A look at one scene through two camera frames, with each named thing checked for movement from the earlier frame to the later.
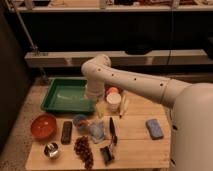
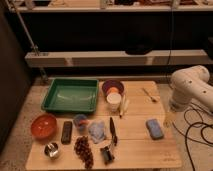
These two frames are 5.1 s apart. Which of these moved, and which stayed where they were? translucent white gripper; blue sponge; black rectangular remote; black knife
Moved: translucent white gripper
Stayed: black rectangular remote; black knife; blue sponge
